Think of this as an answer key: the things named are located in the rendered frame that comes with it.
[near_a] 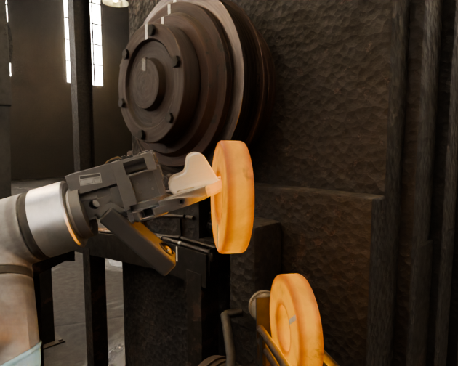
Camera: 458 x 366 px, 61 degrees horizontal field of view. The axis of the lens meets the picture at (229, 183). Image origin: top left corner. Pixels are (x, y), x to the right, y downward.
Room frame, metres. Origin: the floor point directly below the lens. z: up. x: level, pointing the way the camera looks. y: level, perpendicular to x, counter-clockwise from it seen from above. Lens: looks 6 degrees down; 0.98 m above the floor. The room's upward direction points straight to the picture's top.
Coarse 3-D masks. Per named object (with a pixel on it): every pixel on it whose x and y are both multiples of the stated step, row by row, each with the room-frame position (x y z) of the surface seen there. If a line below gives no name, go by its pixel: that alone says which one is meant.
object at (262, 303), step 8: (264, 296) 0.63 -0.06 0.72; (256, 304) 0.62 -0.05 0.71; (264, 304) 0.62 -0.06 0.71; (256, 312) 0.62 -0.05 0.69; (264, 312) 0.62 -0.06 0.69; (256, 320) 0.62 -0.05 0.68; (264, 320) 0.62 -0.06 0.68; (256, 328) 0.62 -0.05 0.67; (256, 336) 0.62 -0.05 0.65; (256, 344) 0.61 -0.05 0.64
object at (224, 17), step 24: (168, 0) 1.02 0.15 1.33; (192, 0) 0.95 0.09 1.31; (216, 0) 0.89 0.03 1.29; (144, 24) 1.10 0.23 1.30; (240, 24) 0.89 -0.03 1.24; (240, 48) 0.84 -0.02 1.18; (240, 72) 0.84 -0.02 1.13; (240, 96) 0.84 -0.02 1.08; (240, 120) 0.85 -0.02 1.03; (216, 144) 0.89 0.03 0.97; (168, 168) 1.03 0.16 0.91
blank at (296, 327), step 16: (272, 288) 0.60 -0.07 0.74; (288, 288) 0.52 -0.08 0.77; (304, 288) 0.52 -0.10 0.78; (272, 304) 0.60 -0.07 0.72; (288, 304) 0.52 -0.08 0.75; (304, 304) 0.49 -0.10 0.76; (272, 320) 0.60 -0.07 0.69; (288, 320) 0.58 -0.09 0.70; (304, 320) 0.48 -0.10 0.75; (320, 320) 0.48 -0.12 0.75; (272, 336) 0.60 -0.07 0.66; (288, 336) 0.57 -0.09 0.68; (304, 336) 0.47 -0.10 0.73; (320, 336) 0.48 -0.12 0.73; (288, 352) 0.52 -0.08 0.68; (304, 352) 0.47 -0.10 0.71; (320, 352) 0.47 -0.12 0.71
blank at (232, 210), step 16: (224, 144) 0.50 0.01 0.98; (240, 144) 0.50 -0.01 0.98; (224, 160) 0.48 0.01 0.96; (240, 160) 0.47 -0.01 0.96; (224, 176) 0.48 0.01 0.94; (240, 176) 0.46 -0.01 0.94; (224, 192) 0.48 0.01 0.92; (240, 192) 0.45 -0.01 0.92; (224, 208) 0.47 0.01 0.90; (240, 208) 0.45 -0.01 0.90; (224, 224) 0.47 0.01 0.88; (240, 224) 0.45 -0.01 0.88; (224, 240) 0.47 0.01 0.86; (240, 240) 0.47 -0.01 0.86
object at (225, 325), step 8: (224, 312) 0.80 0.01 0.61; (232, 312) 0.81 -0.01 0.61; (240, 312) 0.82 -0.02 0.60; (224, 320) 0.78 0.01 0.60; (224, 328) 0.77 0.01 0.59; (224, 336) 0.75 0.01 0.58; (232, 336) 0.75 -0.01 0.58; (232, 344) 0.73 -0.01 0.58; (232, 352) 0.71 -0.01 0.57; (232, 360) 0.69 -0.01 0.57
